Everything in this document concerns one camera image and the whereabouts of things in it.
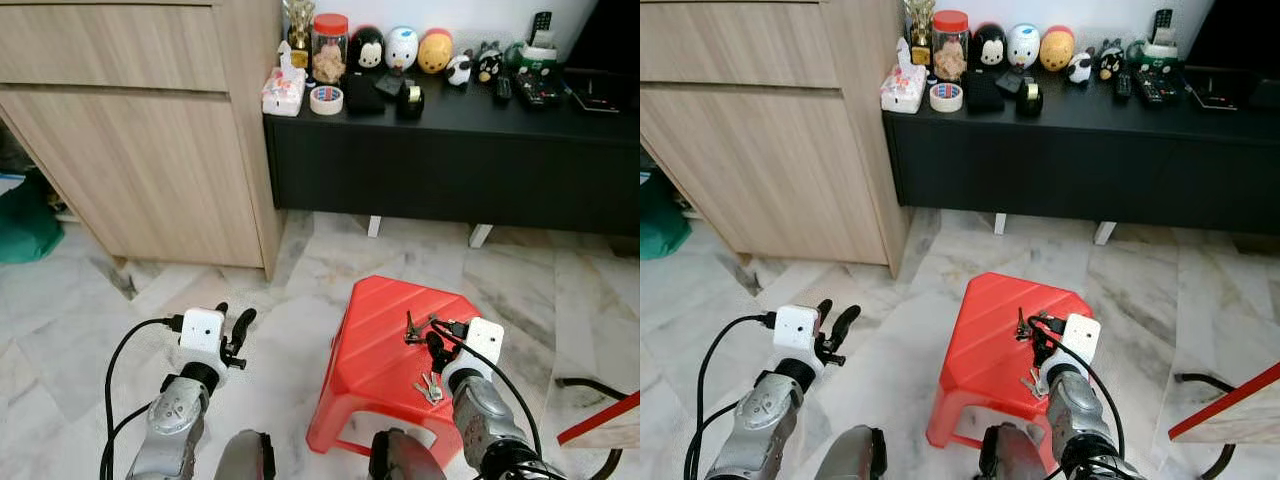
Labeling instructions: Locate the black tape dispenser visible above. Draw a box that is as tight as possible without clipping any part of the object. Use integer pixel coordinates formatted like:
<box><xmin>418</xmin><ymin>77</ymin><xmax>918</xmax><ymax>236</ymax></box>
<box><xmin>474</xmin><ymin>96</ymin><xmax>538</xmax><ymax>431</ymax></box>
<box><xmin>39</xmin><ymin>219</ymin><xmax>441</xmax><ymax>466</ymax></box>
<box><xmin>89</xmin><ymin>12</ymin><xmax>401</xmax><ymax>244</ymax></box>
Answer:
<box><xmin>395</xmin><ymin>80</ymin><xmax>426</xmax><ymax>121</ymax></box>
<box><xmin>1015</xmin><ymin>78</ymin><xmax>1045</xmax><ymax>119</ymax></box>

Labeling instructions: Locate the robot left leg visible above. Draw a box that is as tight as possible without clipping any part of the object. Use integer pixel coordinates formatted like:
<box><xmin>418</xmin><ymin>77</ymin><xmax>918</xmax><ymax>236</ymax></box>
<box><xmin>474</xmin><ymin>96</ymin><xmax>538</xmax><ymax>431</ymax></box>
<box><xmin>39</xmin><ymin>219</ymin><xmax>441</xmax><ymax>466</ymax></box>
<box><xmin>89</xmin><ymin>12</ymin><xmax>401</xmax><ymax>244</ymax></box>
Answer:
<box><xmin>215</xmin><ymin>430</ymin><xmax>276</xmax><ymax>480</ymax></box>
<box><xmin>815</xmin><ymin>425</ymin><xmax>888</xmax><ymax>480</ymax></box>

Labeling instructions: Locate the light wooden cabinet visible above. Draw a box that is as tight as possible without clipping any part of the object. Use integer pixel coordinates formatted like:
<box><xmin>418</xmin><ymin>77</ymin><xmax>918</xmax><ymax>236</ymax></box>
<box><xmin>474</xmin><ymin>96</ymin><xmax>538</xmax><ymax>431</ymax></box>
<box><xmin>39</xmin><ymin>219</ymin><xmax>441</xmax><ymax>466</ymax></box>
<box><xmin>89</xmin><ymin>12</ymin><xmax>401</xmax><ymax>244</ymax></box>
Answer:
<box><xmin>640</xmin><ymin>0</ymin><xmax>911</xmax><ymax>276</ymax></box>
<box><xmin>0</xmin><ymin>0</ymin><xmax>286</xmax><ymax>281</ymax></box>

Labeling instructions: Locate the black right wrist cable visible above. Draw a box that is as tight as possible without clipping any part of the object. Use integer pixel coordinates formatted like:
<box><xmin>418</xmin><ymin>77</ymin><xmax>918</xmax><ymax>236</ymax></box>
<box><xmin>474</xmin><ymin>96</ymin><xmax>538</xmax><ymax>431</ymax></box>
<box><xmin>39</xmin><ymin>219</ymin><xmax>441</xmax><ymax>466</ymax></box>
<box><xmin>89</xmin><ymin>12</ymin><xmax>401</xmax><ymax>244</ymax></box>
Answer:
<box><xmin>432</xmin><ymin>318</ymin><xmax>546</xmax><ymax>461</ymax></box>
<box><xmin>1030</xmin><ymin>315</ymin><xmax>1131</xmax><ymax>461</ymax></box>

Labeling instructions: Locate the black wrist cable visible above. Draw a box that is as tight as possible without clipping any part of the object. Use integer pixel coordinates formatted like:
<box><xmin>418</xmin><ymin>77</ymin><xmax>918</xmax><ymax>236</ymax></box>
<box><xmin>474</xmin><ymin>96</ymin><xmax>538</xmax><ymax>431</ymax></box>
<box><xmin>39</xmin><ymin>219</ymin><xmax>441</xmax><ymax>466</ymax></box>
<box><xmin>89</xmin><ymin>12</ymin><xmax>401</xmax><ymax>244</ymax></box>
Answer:
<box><xmin>432</xmin><ymin>318</ymin><xmax>546</xmax><ymax>461</ymax></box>
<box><xmin>1030</xmin><ymin>315</ymin><xmax>1131</xmax><ymax>461</ymax></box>
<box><xmin>100</xmin><ymin>315</ymin><xmax>186</xmax><ymax>480</ymax></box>
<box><xmin>685</xmin><ymin>312</ymin><xmax>776</xmax><ymax>480</ymax></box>

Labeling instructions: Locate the gold trophy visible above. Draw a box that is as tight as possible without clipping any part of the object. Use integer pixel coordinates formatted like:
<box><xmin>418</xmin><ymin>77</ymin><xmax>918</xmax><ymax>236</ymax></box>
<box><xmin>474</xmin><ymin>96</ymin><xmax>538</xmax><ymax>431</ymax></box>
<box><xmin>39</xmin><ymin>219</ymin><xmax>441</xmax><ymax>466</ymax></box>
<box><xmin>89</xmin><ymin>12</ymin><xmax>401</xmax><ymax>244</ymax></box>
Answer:
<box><xmin>903</xmin><ymin>0</ymin><xmax>935</xmax><ymax>53</ymax></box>
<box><xmin>285</xmin><ymin>0</ymin><xmax>314</xmax><ymax>56</ymax></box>

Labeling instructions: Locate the black low console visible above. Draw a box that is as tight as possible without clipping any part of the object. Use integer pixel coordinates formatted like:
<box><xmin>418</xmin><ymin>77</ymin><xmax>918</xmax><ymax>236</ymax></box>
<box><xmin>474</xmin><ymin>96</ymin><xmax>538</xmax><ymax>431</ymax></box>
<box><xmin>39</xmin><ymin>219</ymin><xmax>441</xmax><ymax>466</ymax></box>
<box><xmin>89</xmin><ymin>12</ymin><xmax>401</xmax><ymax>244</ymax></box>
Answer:
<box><xmin>882</xmin><ymin>70</ymin><xmax>1280</xmax><ymax>246</ymax></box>
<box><xmin>263</xmin><ymin>70</ymin><xmax>641</xmax><ymax>249</ymax></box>

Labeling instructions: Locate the pink white tissue pack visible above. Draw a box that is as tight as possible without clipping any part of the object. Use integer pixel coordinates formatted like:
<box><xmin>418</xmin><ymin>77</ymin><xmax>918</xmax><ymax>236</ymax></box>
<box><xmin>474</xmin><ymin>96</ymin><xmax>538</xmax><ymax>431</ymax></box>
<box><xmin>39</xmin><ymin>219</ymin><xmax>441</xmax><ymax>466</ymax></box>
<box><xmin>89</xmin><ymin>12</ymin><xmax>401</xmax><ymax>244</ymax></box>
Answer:
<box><xmin>880</xmin><ymin>38</ymin><xmax>927</xmax><ymax>114</ymax></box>
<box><xmin>262</xmin><ymin>42</ymin><xmax>306</xmax><ymax>118</ymax></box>

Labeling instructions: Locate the black television screen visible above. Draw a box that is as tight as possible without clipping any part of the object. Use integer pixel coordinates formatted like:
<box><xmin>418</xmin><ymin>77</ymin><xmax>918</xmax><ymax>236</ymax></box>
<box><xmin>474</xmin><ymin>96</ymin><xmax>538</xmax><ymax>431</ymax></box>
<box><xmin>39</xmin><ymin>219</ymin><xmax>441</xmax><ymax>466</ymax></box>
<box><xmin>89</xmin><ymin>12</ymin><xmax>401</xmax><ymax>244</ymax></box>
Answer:
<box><xmin>565</xmin><ymin>0</ymin><xmax>641</xmax><ymax>76</ymax></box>
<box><xmin>1185</xmin><ymin>0</ymin><xmax>1280</xmax><ymax>71</ymax></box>

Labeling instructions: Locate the black pouch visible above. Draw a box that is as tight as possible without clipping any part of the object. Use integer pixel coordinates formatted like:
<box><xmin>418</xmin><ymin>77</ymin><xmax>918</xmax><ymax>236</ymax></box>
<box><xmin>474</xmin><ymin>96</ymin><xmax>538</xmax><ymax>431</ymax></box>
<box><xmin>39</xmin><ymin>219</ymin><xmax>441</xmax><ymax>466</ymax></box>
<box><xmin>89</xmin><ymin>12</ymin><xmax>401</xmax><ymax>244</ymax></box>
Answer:
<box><xmin>962</xmin><ymin>72</ymin><xmax>1006</xmax><ymax>113</ymax></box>
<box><xmin>342</xmin><ymin>75</ymin><xmax>386</xmax><ymax>116</ymax></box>

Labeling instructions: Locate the clear jar with red lid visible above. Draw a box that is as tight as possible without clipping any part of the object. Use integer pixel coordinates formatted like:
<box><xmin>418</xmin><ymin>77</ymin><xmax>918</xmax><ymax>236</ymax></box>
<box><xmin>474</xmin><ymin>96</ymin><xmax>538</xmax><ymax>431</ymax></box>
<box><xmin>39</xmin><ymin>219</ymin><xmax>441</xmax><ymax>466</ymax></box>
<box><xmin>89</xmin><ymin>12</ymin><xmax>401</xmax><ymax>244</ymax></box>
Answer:
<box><xmin>311</xmin><ymin>13</ymin><xmax>350</xmax><ymax>86</ymax></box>
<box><xmin>932</xmin><ymin>10</ymin><xmax>971</xmax><ymax>83</ymax></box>

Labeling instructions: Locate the yellow round toy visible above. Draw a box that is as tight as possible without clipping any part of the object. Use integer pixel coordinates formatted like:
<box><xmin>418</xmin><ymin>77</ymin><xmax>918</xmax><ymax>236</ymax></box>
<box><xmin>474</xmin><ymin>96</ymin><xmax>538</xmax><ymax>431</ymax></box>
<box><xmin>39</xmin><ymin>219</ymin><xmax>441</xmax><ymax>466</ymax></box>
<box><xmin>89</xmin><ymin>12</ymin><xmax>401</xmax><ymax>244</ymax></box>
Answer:
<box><xmin>1039</xmin><ymin>26</ymin><xmax>1076</xmax><ymax>72</ymax></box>
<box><xmin>418</xmin><ymin>29</ymin><xmax>454</xmax><ymax>75</ymax></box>

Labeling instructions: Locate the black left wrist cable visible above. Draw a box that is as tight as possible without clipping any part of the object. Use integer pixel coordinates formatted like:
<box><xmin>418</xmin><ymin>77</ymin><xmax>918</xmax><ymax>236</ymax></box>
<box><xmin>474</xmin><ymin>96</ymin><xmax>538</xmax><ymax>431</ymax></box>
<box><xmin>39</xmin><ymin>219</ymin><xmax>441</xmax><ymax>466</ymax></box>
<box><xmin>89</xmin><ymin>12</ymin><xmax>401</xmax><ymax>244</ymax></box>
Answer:
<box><xmin>685</xmin><ymin>312</ymin><xmax>776</xmax><ymax>480</ymax></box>
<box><xmin>100</xmin><ymin>315</ymin><xmax>186</xmax><ymax>480</ymax></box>

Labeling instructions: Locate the green bag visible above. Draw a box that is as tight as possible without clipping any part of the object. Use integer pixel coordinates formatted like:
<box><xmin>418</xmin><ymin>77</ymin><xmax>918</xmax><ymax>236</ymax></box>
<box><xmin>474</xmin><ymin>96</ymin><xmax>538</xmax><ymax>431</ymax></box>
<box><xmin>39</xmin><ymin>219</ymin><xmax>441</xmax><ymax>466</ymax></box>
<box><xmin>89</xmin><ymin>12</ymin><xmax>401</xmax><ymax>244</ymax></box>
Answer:
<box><xmin>0</xmin><ymin>175</ymin><xmax>63</xmax><ymax>266</ymax></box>
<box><xmin>640</xmin><ymin>170</ymin><xmax>691</xmax><ymax>261</ymax></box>

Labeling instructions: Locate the wide black remote control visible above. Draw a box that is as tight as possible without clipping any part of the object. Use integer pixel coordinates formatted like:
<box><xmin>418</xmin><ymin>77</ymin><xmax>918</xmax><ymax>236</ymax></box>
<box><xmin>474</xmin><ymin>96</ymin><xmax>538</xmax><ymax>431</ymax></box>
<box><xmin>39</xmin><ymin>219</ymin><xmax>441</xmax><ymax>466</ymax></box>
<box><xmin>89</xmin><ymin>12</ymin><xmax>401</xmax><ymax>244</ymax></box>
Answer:
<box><xmin>1135</xmin><ymin>70</ymin><xmax>1183</xmax><ymax>106</ymax></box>
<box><xmin>515</xmin><ymin>72</ymin><xmax>563</xmax><ymax>109</ymax></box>

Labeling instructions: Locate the black table leg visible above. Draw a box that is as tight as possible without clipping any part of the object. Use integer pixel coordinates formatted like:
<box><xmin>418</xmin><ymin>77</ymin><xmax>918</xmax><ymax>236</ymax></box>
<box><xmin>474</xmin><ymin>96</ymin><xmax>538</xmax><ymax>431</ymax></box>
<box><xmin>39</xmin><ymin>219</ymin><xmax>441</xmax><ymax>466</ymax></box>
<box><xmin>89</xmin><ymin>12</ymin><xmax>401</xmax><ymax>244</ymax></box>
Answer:
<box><xmin>1175</xmin><ymin>372</ymin><xmax>1241</xmax><ymax>480</ymax></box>
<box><xmin>555</xmin><ymin>377</ymin><xmax>641</xmax><ymax>480</ymax></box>

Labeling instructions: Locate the white round toy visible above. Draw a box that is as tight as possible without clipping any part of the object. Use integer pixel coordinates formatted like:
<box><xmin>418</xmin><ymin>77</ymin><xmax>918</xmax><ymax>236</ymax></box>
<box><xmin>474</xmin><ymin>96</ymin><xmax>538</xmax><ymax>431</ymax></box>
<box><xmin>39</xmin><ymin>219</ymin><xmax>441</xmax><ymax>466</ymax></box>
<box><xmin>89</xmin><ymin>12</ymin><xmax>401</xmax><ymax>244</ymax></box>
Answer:
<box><xmin>386</xmin><ymin>27</ymin><xmax>420</xmax><ymax>71</ymax></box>
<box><xmin>1006</xmin><ymin>23</ymin><xmax>1041</xmax><ymax>69</ymax></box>

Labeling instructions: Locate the black tablet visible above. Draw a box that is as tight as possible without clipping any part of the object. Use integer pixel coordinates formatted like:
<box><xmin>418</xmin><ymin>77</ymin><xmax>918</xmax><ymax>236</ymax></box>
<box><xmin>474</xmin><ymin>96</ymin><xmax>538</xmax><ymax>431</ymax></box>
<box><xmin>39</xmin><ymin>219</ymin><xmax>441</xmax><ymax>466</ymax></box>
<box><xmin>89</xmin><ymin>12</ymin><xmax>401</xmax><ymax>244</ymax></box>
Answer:
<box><xmin>1185</xmin><ymin>70</ymin><xmax>1246</xmax><ymax>111</ymax></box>
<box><xmin>565</xmin><ymin>72</ymin><xmax>626</xmax><ymax>114</ymax></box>

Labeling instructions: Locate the red plastic stool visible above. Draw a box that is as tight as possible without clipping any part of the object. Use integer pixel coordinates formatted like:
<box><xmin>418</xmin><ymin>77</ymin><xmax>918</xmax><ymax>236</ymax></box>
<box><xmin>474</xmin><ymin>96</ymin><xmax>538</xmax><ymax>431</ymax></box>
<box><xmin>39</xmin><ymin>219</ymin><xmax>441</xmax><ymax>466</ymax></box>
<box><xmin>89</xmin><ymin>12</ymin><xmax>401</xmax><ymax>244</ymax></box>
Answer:
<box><xmin>306</xmin><ymin>275</ymin><xmax>484</xmax><ymax>471</ymax></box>
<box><xmin>926</xmin><ymin>272</ymin><xmax>1096</xmax><ymax>471</ymax></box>

